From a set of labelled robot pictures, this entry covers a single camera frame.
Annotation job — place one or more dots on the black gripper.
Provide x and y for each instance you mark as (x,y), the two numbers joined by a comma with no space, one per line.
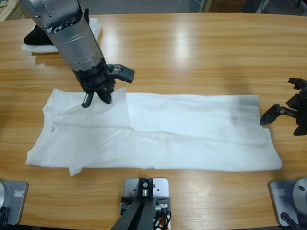
(299,107)
(93,79)

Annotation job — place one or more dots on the white t-shirt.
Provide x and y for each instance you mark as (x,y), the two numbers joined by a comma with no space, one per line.
(168,143)

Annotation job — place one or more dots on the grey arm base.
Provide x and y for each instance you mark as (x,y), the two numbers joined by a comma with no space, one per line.
(283,198)
(16,203)

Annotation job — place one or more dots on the folded white garment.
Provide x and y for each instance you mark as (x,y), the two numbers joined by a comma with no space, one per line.
(94,26)

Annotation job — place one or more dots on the folded black garment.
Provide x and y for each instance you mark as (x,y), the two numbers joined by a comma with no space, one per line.
(36,38)

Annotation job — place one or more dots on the light wooden pallet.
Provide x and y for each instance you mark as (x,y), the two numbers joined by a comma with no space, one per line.
(9,10)

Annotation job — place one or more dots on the brown cardboard box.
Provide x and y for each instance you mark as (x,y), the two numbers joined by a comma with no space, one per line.
(227,6)

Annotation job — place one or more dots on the orange clamp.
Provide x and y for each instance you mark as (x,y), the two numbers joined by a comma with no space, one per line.
(165,221)

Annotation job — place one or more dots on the white mount plate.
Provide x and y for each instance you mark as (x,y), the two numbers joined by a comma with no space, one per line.
(161,185)

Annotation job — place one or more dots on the silver angle bracket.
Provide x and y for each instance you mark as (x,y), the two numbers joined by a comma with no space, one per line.
(161,206)
(124,207)

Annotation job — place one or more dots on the dark camera post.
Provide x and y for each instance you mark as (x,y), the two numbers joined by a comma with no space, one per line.
(141,215)

